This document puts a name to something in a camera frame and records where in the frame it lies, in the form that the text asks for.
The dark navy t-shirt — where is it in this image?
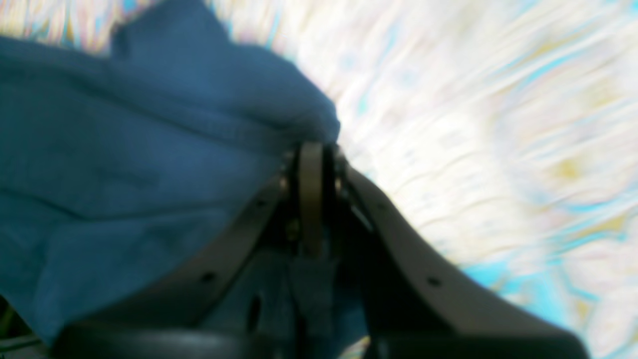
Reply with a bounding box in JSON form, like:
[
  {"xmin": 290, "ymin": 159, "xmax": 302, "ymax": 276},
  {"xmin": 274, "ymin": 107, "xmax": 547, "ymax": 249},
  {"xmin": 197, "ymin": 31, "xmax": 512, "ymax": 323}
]
[{"xmin": 0, "ymin": 0, "xmax": 341, "ymax": 346}]

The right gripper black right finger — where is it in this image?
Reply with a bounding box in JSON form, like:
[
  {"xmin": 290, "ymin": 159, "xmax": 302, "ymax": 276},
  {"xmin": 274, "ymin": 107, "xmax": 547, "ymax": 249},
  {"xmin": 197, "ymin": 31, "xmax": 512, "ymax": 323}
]
[{"xmin": 324, "ymin": 145, "xmax": 588, "ymax": 359}]

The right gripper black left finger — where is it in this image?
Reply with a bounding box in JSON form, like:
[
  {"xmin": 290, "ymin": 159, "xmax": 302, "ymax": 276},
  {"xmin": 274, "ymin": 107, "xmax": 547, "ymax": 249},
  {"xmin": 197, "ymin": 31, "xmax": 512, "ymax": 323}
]
[{"xmin": 51, "ymin": 143, "xmax": 325, "ymax": 359}]

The patterned colourful tablecloth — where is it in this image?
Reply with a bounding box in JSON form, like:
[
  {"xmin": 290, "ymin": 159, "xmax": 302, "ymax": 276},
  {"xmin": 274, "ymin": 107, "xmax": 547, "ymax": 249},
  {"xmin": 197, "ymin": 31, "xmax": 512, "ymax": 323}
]
[{"xmin": 1, "ymin": 0, "xmax": 637, "ymax": 359}]

